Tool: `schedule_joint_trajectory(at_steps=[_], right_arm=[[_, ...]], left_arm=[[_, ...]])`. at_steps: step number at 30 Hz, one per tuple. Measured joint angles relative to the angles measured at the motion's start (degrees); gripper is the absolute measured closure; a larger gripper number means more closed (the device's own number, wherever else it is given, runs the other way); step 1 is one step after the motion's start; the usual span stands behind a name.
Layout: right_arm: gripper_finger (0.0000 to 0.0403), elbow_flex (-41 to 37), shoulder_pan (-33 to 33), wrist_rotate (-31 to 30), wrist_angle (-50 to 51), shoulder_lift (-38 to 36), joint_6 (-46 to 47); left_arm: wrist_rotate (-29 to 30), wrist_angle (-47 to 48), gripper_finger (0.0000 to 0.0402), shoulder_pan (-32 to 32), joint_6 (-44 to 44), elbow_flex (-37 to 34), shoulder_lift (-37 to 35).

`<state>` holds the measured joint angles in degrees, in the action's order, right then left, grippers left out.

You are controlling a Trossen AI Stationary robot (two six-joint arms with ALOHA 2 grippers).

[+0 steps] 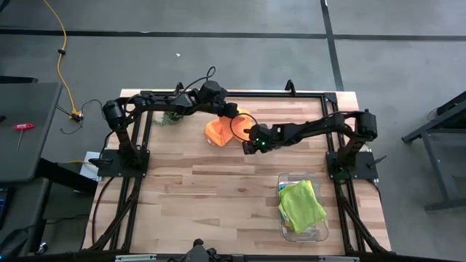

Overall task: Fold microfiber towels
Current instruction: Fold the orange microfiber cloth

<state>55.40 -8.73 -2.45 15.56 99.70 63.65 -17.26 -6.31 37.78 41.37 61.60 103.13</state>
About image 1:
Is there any orange microfiber towel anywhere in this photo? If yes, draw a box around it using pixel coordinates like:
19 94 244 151
204 108 253 148

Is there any lime green microfiber towel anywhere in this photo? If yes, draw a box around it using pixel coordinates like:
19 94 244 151
277 180 328 235

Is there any small potted succulent plant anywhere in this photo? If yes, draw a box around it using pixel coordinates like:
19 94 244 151
152 110 186 127

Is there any clear plastic bin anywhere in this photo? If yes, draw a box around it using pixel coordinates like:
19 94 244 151
277 171 330 243

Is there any dark gray device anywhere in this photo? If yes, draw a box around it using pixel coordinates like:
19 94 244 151
183 238 220 262

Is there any black metal desk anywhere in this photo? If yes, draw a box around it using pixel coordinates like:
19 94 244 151
401 90 466 212

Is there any dark gray side table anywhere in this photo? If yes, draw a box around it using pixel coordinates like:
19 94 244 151
0 82 63 183

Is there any backlit keyboard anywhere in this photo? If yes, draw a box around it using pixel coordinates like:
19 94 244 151
0 187 9 230

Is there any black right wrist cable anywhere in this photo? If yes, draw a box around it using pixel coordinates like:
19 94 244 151
229 112 260 143

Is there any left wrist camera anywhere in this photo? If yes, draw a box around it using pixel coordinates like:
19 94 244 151
198 80 224 105

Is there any black aluminium table frame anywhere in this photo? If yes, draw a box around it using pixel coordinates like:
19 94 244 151
82 79 393 255

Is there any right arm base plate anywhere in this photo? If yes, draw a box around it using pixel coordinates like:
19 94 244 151
325 151 387 181

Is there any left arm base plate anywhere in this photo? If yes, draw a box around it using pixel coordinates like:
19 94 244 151
88 148 150 178

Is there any thin black floor cable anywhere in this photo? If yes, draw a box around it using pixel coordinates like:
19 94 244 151
58 98 110 135

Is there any silver metal bracket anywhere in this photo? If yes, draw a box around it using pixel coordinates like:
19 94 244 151
319 255 360 262
115 254 157 262

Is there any yellow extension cable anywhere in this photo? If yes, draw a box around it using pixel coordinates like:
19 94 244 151
42 0 84 122

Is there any red T-handle hex key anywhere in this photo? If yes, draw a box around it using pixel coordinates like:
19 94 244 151
12 122 36 153

